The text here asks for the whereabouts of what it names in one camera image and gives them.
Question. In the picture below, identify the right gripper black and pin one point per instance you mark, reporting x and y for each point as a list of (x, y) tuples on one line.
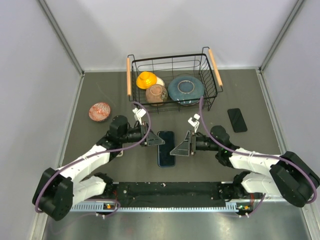
[(186, 148)]

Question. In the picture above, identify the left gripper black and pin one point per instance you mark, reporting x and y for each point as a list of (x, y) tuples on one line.
[(152, 139)]

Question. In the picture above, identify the blue smartphone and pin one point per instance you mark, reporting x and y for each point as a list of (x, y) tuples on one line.
[(164, 158)]

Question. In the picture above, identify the black smartphone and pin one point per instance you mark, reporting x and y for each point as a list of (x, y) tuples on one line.
[(237, 120)]

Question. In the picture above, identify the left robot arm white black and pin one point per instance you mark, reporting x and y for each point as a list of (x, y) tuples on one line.
[(60, 189)]

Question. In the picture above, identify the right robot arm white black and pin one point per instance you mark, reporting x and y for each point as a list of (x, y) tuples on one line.
[(286, 175)]

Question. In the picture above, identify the brown ceramic bowl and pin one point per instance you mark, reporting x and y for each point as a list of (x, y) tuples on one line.
[(156, 95)]

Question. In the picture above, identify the white bowl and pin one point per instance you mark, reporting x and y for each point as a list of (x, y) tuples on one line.
[(159, 81)]

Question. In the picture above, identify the blue ceramic plate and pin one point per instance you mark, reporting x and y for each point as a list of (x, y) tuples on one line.
[(186, 90)]

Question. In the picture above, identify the red patterned bowl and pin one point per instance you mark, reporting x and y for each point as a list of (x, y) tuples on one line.
[(99, 112)]

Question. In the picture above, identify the yellow bowl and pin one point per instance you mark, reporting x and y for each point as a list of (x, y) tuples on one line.
[(146, 79)]

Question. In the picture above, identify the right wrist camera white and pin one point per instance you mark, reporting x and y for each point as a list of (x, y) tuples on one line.
[(194, 120)]

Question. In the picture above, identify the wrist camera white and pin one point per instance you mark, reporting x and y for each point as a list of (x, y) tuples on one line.
[(194, 120), (139, 114)]

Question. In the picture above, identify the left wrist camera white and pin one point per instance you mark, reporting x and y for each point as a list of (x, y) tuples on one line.
[(139, 114)]

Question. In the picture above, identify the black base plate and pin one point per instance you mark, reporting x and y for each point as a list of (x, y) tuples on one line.
[(133, 190)]

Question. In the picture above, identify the black wire dish basket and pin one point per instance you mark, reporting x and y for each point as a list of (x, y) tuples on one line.
[(199, 65)]

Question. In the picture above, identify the slotted cable duct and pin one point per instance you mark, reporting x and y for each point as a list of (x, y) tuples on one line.
[(109, 207)]

